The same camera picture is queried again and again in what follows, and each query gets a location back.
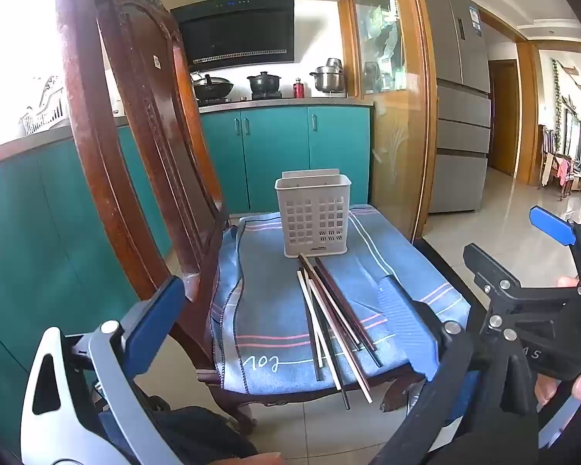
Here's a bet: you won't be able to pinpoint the white plastic utensil basket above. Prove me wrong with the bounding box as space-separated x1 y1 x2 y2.
274 169 352 258

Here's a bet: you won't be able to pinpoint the black wok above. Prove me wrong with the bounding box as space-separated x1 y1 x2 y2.
192 74 235 100

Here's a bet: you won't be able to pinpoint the wooden framed glass door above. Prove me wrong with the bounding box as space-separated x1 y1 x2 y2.
338 0 439 243

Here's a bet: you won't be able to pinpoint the brown wooden door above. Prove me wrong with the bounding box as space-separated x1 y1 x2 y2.
489 59 520 177

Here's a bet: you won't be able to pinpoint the black chopstick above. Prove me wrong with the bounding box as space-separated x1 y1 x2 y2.
317 310 351 410
308 295 323 382

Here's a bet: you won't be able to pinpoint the carved wooden chair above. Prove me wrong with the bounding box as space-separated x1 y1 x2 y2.
55 0 431 434

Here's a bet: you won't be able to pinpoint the white dish rack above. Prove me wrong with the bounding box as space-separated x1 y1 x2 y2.
19 75 71 136

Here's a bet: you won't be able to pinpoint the dark cloth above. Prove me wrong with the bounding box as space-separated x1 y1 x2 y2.
152 404 257 465

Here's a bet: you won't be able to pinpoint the grey refrigerator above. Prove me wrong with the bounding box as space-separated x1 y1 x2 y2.
419 0 492 215

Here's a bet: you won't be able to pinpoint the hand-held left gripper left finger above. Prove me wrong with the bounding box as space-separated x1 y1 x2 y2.
20 275 187 465

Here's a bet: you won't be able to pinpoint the dark brown chopstick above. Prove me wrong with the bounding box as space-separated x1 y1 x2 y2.
305 264 364 350

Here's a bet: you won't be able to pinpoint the black range hood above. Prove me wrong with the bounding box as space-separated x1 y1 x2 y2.
170 0 296 69

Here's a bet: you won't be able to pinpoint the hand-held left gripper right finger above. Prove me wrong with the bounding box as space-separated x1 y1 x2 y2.
368 275 538 465

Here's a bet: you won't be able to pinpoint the wooden door frame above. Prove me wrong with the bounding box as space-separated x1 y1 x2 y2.
516 41 543 187

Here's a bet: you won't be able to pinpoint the gas stove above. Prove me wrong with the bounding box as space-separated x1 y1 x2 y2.
196 91 284 105

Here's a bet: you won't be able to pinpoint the black cooking pot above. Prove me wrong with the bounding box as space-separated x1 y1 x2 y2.
247 72 282 95

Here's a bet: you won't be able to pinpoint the teal base cabinets under stove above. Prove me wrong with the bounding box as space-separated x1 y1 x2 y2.
198 105 371 214

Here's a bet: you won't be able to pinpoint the blue striped towel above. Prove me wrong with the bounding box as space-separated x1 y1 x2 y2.
210 205 471 394

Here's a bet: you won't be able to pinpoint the stainless steel pot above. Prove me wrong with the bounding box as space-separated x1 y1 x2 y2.
310 58 346 94

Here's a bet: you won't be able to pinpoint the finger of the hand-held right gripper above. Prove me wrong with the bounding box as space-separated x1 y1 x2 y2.
529 205 581 284
463 243 581 302

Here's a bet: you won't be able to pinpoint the person's right hand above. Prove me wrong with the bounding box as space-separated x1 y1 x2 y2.
534 275 581 408

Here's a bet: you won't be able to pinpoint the wooden chair with clothes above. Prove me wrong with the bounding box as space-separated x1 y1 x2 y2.
537 125 581 202

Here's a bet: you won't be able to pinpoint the grey kitchen countertop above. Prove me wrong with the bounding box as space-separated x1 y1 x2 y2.
0 96 376 171

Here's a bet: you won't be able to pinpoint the hanging green vine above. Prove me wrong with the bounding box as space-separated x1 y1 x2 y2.
551 59 562 131

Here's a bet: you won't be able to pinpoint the teal side base cabinets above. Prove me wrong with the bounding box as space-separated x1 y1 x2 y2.
0 126 172 446

